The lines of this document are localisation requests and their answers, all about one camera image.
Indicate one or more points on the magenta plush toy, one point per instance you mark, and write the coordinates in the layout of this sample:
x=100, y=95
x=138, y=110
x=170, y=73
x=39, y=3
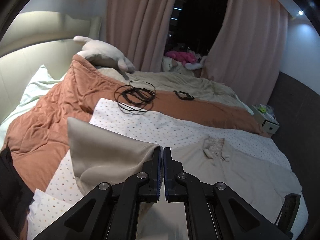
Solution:
x=182, y=57

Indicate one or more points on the beige crumpled blanket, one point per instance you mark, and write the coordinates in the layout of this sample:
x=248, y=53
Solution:
x=198, y=88

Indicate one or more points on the rust orange quilt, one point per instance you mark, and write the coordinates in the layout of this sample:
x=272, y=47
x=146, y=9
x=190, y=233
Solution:
x=38, y=139

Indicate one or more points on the white pillow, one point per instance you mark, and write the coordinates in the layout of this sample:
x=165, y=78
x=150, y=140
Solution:
x=39, y=85

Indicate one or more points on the small black strap device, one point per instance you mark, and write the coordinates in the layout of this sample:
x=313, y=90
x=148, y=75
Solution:
x=184, y=95

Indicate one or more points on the white dotted bed sheet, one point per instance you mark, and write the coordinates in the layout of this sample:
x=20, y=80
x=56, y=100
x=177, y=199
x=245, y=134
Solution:
x=152, y=127

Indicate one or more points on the white and brown plush toy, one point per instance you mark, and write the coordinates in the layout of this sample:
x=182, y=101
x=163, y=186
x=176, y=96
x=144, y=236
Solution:
x=189, y=69

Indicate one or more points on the cream padded headboard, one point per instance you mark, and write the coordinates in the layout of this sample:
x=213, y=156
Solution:
x=18, y=67

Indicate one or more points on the pink right curtain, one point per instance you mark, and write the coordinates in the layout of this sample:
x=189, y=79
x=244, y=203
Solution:
x=247, y=52

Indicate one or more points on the beige zip-neck sweatshirt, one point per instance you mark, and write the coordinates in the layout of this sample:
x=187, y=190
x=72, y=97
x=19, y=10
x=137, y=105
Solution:
x=99, y=155

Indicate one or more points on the pink curtain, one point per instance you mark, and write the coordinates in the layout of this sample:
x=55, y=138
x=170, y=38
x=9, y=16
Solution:
x=247, y=52
x=139, y=28

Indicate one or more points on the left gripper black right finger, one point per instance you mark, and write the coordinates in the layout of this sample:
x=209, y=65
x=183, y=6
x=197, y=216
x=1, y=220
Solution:
x=214, y=211

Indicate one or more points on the pink left curtain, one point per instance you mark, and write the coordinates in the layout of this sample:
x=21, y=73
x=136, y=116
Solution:
x=139, y=28

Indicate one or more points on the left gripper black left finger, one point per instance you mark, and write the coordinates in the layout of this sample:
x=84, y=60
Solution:
x=110, y=211

